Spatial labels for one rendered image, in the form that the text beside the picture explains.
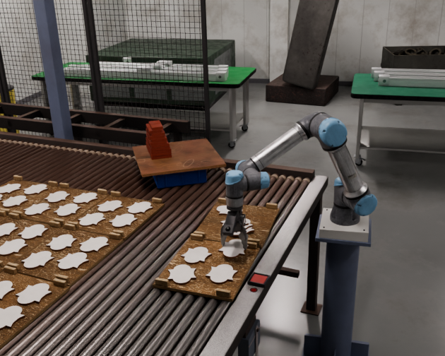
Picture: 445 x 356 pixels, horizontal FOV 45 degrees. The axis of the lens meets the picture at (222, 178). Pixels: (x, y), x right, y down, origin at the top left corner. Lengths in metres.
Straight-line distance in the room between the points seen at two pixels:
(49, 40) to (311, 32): 4.84
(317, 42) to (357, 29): 1.52
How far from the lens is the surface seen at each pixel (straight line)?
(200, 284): 2.25
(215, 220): 2.73
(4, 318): 2.23
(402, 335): 3.59
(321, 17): 7.99
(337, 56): 9.51
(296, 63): 8.18
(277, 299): 3.75
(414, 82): 6.02
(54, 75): 4.02
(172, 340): 2.01
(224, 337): 2.01
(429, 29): 9.48
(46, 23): 3.96
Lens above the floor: 2.20
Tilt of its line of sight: 23 degrees down
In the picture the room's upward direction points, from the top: 2 degrees counter-clockwise
